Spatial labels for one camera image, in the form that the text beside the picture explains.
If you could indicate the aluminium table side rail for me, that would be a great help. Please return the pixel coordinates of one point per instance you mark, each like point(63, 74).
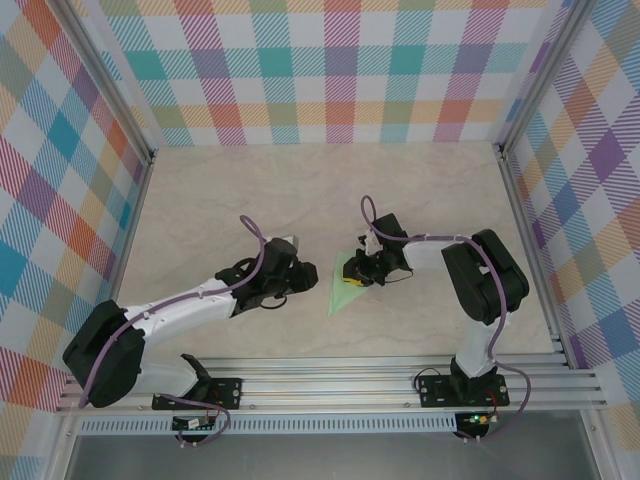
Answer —
point(525, 220)
point(132, 220)

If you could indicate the light green cloth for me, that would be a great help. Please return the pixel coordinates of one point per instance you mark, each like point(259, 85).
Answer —
point(336, 295)

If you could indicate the aluminium frame post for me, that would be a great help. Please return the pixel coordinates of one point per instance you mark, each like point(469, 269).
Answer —
point(107, 82)
point(542, 75)

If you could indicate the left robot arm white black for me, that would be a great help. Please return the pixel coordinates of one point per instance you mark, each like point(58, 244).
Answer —
point(185, 310)

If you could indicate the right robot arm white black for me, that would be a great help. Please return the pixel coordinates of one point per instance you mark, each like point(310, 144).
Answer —
point(425, 250)

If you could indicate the aluminium mounting rail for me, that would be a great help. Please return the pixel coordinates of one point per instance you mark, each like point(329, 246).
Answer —
point(325, 385)

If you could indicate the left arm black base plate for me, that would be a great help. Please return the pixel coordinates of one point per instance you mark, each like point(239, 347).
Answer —
point(229, 392)

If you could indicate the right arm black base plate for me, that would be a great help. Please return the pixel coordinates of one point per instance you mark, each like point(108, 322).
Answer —
point(430, 397)

